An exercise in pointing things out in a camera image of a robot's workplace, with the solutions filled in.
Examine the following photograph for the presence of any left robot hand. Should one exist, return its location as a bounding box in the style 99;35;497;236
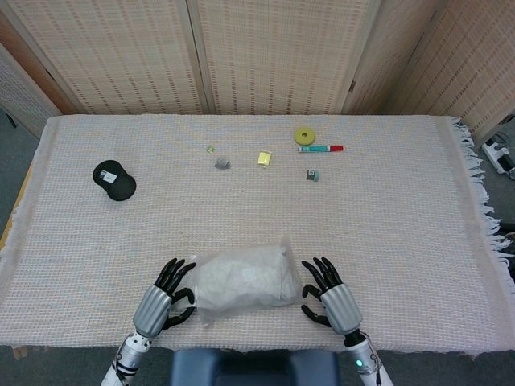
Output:
132;257;198;339

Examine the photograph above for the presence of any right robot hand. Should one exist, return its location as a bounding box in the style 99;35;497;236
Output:
300;257;364;337

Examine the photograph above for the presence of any clear plastic bag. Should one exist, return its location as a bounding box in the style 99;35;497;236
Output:
192;232;310;329

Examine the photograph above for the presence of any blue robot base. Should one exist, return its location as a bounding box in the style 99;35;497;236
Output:
169;348;341;386

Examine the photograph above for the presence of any woven white tablecloth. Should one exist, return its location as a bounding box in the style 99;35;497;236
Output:
0;113;515;359

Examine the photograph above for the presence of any black cylindrical container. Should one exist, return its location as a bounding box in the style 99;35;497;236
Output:
92;159;138;202

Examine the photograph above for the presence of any white equipment on floor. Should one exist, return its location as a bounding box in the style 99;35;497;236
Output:
481;134;515;180

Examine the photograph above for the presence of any beige folding screen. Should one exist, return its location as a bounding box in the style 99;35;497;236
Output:
0;0;515;142

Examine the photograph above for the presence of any yellow-green foam ring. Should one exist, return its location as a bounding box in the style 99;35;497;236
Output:
293;126;316;146

